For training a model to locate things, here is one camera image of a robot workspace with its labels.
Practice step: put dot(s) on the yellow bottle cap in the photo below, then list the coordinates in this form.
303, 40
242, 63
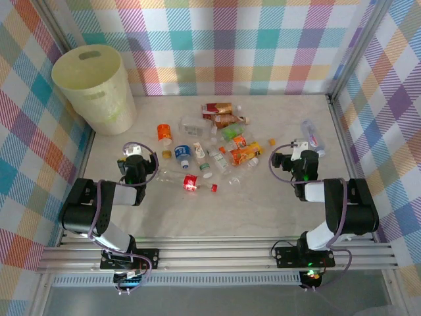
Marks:
167, 154
271, 142

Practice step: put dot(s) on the large orange juice bottle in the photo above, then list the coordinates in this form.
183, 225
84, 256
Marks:
245, 154

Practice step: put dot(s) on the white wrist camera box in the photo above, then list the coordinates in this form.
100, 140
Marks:
300, 145
134, 151

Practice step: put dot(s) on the crushed clear bottle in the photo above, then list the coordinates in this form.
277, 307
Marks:
240, 176

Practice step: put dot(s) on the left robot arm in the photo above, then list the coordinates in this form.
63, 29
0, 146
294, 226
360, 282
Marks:
82, 214

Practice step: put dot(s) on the clear bottle green white label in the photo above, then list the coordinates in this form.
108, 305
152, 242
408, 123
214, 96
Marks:
221, 162

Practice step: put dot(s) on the aluminium frame post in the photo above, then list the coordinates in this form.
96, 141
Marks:
59, 23
361, 46

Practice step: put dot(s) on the brown tea bottle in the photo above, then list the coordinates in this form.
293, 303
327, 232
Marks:
227, 120

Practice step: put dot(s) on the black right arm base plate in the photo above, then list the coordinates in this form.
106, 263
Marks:
286, 256

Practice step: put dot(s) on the red label cola bottle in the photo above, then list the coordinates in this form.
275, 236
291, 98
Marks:
190, 182

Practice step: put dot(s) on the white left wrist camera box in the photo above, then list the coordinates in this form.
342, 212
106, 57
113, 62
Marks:
134, 151

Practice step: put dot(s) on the clear square bottle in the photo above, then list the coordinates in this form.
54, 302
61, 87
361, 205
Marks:
194, 127

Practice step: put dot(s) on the small orange label bottle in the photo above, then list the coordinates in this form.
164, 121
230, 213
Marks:
163, 131

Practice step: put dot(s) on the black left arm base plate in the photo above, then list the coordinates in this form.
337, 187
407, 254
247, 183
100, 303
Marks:
149, 258

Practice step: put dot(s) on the pink blue label water bottle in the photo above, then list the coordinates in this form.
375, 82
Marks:
314, 136

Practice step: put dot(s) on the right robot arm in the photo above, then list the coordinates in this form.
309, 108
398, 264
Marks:
358, 210

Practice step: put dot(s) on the orange label orange cap bottle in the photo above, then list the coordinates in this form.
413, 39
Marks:
240, 142

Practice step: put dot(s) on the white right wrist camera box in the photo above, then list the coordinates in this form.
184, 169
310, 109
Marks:
300, 145

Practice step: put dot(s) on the aluminium table side rail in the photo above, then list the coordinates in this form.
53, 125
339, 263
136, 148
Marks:
340, 138
86, 154

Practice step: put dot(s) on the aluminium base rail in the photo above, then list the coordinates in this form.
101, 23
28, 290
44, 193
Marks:
213, 256

